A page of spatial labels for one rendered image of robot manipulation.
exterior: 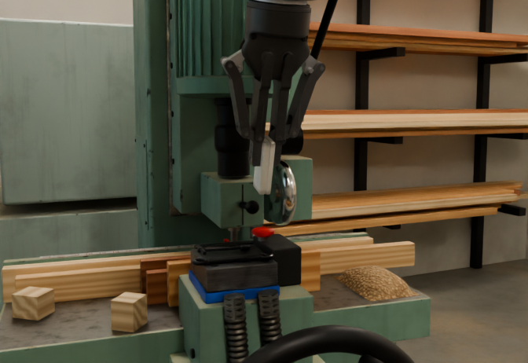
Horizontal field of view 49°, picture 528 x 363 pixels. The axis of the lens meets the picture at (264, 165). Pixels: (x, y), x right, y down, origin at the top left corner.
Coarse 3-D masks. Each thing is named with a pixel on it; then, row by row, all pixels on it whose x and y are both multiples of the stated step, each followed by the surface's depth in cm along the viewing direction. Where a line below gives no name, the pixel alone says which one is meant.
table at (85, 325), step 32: (320, 288) 89; (0, 320) 77; (32, 320) 76; (64, 320) 76; (96, 320) 76; (160, 320) 76; (320, 320) 80; (352, 320) 81; (384, 320) 83; (416, 320) 85; (0, 352) 67; (32, 352) 68; (64, 352) 69; (96, 352) 70; (128, 352) 72; (160, 352) 73
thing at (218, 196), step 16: (208, 176) 93; (224, 176) 93; (240, 176) 93; (208, 192) 92; (224, 192) 86; (240, 192) 86; (256, 192) 87; (208, 208) 93; (224, 208) 86; (240, 208) 87; (224, 224) 86; (240, 224) 87; (256, 224) 88
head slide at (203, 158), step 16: (176, 96) 98; (176, 112) 98; (192, 112) 96; (208, 112) 97; (176, 128) 99; (192, 128) 97; (208, 128) 98; (176, 144) 99; (192, 144) 97; (208, 144) 98; (176, 160) 100; (192, 160) 97; (208, 160) 98; (176, 176) 100; (192, 176) 98; (176, 192) 101; (192, 192) 98; (192, 208) 98
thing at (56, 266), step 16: (320, 240) 100; (336, 240) 100; (352, 240) 100; (368, 240) 101; (128, 256) 89; (144, 256) 89; (160, 256) 90; (16, 272) 83; (32, 272) 84; (48, 272) 85
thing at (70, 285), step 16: (336, 256) 97; (352, 256) 98; (368, 256) 99; (384, 256) 100; (400, 256) 101; (64, 272) 85; (80, 272) 85; (96, 272) 85; (112, 272) 86; (128, 272) 86; (336, 272) 97; (16, 288) 82; (64, 288) 84; (80, 288) 84; (96, 288) 85; (112, 288) 86; (128, 288) 86
